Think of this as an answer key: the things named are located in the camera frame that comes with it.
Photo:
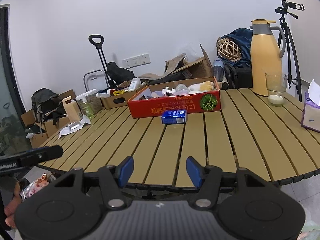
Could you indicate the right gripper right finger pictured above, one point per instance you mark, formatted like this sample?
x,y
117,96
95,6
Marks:
x,y
207,180

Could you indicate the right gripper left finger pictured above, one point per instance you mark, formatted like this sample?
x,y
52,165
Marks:
x,y
112,179

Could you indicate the yellow white plush toy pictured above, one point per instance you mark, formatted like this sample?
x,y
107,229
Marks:
x,y
202,87

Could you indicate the person's left hand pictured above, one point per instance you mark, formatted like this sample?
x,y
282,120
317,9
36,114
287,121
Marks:
x,y
11,207

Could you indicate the black backpack on floor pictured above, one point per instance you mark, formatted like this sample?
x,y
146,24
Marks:
x,y
47,105

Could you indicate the blue small carton box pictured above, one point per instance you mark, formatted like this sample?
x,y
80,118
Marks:
x,y
174,117

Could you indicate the small kraft paper box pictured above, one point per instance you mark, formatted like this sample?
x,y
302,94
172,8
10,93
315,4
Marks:
x,y
72,109

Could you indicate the green spray bottle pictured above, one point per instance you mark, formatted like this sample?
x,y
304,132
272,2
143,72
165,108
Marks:
x,y
86,106

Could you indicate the red orange cardboard tray box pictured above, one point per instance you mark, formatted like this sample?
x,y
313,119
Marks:
x,y
153,100

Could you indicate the white plastic bottle with label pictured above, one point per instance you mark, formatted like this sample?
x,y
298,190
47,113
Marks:
x,y
134,85

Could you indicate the black bag on trolley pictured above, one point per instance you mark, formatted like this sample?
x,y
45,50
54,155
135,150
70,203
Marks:
x,y
119,75

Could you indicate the open brown cardboard box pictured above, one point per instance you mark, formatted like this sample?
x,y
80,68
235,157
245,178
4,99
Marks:
x,y
192,65

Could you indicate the blue lid water bottle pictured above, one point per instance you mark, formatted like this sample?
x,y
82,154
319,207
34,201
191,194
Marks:
x,y
218,70

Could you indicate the glass cup with milk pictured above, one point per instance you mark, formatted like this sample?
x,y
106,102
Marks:
x,y
276,85

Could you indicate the purple tissue box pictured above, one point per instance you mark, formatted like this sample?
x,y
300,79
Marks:
x,y
311,111

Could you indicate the wicker rattan ball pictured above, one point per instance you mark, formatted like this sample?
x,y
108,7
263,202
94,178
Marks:
x,y
228,49

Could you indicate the blue fabric bag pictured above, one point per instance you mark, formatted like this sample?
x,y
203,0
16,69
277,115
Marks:
x,y
243,38

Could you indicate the yellow thermos jug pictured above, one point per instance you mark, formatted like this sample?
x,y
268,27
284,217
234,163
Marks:
x,y
268,47

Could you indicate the brown cardboard box with handle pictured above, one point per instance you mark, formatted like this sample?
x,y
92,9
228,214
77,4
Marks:
x,y
118,97

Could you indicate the white wall socket panel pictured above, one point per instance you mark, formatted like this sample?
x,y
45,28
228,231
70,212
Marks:
x,y
136,61

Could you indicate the black trolley handle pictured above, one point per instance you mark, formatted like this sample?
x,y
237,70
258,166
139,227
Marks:
x,y
97,41

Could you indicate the black camera tripod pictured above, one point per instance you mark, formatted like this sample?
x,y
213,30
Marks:
x,y
287,39

